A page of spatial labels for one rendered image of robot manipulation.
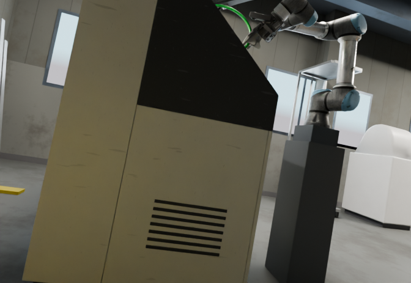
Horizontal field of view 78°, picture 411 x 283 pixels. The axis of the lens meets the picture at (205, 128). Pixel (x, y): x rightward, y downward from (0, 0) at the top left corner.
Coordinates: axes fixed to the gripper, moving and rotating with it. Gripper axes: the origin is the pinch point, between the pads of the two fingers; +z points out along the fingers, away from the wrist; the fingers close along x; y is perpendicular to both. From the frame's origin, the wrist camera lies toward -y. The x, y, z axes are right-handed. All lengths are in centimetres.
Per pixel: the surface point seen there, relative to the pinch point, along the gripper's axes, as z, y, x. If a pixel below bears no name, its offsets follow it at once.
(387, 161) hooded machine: -4, 151, 293
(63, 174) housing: 72, 12, -71
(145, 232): 68, 47, -56
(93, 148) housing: 60, 10, -64
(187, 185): 48, 42, -44
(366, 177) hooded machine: 32, 158, 306
